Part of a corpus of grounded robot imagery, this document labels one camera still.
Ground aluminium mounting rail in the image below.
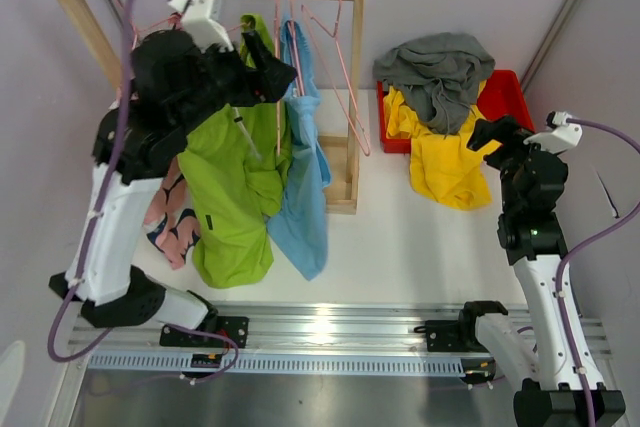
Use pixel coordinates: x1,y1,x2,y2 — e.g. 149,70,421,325
63,302,612,359

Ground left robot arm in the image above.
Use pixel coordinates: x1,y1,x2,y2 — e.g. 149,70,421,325
49,30,296,347

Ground yellow shorts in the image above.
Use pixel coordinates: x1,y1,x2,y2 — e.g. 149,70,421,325
382,87,499,211

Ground pink hanger of blue shorts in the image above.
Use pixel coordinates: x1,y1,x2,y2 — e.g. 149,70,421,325
288,0,305,96

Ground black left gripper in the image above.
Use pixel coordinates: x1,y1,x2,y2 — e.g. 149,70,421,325
173,29,298,135

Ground light blue shorts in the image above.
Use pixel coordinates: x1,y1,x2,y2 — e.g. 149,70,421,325
267,15,332,281

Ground pink hanger of green shorts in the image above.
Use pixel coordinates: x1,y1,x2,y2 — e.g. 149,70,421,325
213,0,247,32

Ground grey shorts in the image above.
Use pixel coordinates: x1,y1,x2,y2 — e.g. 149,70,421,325
373,32,496,135

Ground pink wire hanger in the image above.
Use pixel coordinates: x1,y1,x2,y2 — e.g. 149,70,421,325
301,0,371,157

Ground red plastic tray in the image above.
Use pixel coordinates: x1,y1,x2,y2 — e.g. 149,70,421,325
376,70,535,154

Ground slotted cable duct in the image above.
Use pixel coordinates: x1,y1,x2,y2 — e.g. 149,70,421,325
88,350,465,378

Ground pink hanger of grey shorts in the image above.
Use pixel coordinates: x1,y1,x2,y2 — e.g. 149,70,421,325
272,0,284,156

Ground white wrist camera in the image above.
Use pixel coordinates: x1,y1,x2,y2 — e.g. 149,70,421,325
524,111,582,155
168,0,235,52

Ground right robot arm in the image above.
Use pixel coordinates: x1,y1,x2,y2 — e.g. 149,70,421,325
456,112,626,426

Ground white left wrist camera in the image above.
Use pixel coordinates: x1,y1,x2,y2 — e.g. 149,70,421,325
168,0,235,52

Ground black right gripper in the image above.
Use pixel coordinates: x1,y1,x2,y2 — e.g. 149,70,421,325
467,116,563,213

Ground lime green shorts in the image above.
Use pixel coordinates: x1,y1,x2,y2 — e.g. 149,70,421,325
177,14,294,289

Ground pink shark print shorts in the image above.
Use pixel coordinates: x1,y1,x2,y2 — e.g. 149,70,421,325
143,158,200,270

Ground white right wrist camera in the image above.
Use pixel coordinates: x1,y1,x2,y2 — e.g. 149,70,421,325
524,111,582,155

